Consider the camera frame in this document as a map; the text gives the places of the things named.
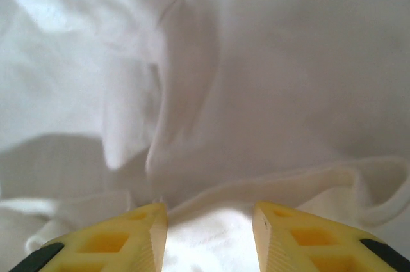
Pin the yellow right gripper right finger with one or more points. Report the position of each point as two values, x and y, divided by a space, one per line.
314 243

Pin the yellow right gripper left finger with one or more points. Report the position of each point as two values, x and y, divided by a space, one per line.
105 243

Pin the white t-shirt with black print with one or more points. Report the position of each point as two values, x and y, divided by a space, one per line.
256 76

